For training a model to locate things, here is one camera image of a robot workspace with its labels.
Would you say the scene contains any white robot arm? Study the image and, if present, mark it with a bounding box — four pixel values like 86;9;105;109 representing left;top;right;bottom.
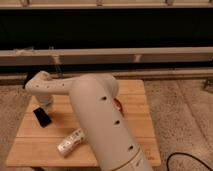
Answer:
25;71;153;171

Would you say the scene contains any orange round object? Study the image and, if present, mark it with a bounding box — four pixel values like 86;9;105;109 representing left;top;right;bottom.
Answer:
114;98;123;113

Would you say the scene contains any white remote control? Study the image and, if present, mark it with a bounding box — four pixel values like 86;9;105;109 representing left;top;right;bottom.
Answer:
57;128;86;157

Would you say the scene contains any wooden board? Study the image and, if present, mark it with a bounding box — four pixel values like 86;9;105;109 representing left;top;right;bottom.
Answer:
6;80;161;167

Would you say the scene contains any grey metal rail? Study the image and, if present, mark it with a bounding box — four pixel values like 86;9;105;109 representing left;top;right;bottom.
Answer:
0;47;213;66

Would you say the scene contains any black bracket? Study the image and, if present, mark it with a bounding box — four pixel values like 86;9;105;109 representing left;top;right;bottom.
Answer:
23;72;36;89

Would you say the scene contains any black cable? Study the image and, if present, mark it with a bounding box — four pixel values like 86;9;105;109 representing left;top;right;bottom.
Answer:
166;152;213;171

